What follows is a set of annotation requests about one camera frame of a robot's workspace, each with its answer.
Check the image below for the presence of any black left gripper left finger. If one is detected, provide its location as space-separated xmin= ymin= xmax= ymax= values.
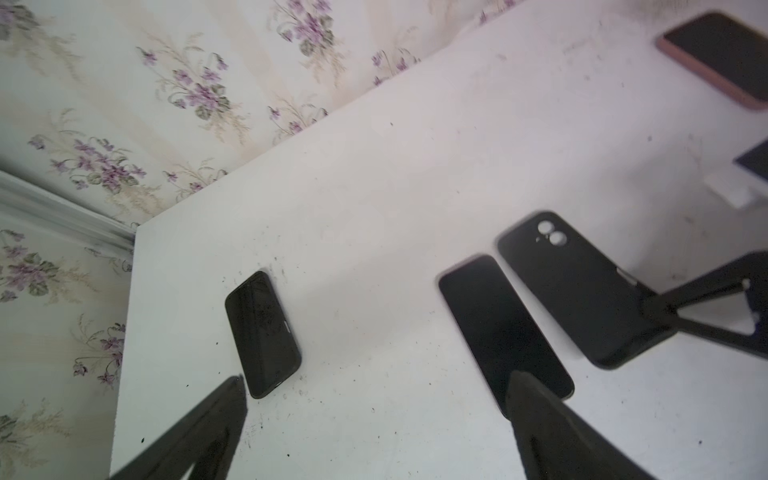
xmin=111 ymin=376 xmax=247 ymax=479

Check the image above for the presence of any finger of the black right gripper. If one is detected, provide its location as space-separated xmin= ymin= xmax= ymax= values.
xmin=659 ymin=314 xmax=767 ymax=360
xmin=641 ymin=250 xmax=767 ymax=321

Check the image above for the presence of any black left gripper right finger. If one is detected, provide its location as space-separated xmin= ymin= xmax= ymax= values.
xmin=506 ymin=371 xmax=652 ymax=479

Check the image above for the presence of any black phone case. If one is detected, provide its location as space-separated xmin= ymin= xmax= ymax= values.
xmin=497 ymin=211 xmax=676 ymax=370

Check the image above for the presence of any black phone in black case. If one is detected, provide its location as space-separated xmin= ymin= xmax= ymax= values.
xmin=225 ymin=270 xmax=302 ymax=399

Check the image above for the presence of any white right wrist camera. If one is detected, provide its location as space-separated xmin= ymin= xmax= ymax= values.
xmin=704 ymin=140 xmax=767 ymax=210

